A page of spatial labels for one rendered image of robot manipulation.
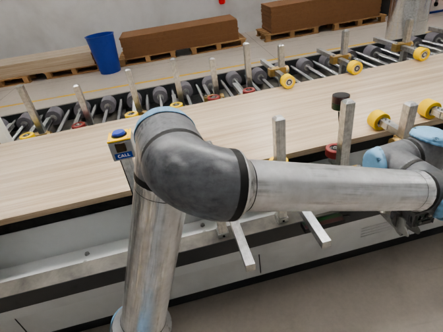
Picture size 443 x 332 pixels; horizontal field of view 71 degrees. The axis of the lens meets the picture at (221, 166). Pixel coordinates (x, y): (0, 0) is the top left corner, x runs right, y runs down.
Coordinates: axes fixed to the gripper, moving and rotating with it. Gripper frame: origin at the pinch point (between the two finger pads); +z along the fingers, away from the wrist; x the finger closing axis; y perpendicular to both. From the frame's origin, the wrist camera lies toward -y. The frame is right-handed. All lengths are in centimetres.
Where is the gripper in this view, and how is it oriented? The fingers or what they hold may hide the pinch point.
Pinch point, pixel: (399, 230)
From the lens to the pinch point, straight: 118.2
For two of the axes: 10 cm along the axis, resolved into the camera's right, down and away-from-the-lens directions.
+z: 1.3, 8.4, 5.3
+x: 9.7, -2.1, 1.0
